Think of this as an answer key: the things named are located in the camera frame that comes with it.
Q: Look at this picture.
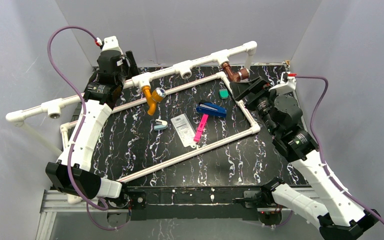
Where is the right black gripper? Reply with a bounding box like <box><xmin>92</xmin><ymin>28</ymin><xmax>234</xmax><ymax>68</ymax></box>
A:
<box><xmin>229</xmin><ymin>76</ymin><xmax>282</xmax><ymax>136</ymax></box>

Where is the brown plastic faucet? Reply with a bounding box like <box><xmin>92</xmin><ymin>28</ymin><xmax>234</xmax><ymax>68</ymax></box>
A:
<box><xmin>220</xmin><ymin>61</ymin><xmax>250</xmax><ymax>83</ymax></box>

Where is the white PVC pipe frame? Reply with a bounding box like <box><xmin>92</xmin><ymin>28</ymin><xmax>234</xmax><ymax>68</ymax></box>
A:
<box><xmin>5</xmin><ymin>40</ymin><xmax>262</xmax><ymax>205</ymax></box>

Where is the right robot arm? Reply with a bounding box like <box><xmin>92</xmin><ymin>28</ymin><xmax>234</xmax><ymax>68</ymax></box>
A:
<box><xmin>229</xmin><ymin>77</ymin><xmax>379</xmax><ymax>240</ymax></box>

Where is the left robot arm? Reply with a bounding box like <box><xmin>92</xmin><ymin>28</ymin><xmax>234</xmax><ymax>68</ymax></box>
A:
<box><xmin>45</xmin><ymin>49</ymin><xmax>139</xmax><ymax>208</ymax></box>

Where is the teal green eraser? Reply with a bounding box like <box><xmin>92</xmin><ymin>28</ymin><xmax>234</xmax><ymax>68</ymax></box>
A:
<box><xmin>219</xmin><ymin>88</ymin><xmax>230</xmax><ymax>100</ymax></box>

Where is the orange plastic faucet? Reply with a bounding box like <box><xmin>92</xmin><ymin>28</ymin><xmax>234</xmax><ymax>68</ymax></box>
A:
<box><xmin>141</xmin><ymin>85</ymin><xmax>167</xmax><ymax>116</ymax></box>

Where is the blue stapler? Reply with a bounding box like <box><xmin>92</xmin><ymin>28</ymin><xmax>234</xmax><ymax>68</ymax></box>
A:
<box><xmin>195</xmin><ymin>101</ymin><xmax>227</xmax><ymax>118</ymax></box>

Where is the pink plastic clip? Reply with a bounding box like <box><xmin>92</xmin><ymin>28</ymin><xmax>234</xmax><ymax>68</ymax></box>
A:
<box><xmin>193</xmin><ymin>114</ymin><xmax>209</xmax><ymax>143</ymax></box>

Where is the small white teal clip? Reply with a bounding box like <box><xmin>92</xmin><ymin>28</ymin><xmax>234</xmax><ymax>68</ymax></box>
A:
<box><xmin>153</xmin><ymin>119</ymin><xmax>168</xmax><ymax>131</ymax></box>

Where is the white barcode label tag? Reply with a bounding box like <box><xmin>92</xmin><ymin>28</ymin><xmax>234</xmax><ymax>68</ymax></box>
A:
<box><xmin>170</xmin><ymin>113</ymin><xmax>197</xmax><ymax>149</ymax></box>

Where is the black front base bar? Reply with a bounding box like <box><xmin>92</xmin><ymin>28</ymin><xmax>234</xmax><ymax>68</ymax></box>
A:
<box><xmin>127</xmin><ymin>185</ymin><xmax>268</xmax><ymax>221</ymax></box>

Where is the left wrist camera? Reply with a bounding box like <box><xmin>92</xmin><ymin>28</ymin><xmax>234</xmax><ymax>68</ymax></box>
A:
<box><xmin>95</xmin><ymin>36</ymin><xmax>123</xmax><ymax>54</ymax></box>

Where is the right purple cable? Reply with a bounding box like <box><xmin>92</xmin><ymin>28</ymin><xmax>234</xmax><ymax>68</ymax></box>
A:
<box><xmin>274</xmin><ymin>75</ymin><xmax>384</xmax><ymax>240</ymax></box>

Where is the aluminium frame rail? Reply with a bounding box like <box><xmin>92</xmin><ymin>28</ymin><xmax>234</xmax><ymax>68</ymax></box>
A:
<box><xmin>36</xmin><ymin>66</ymin><xmax>352</xmax><ymax>240</ymax></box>

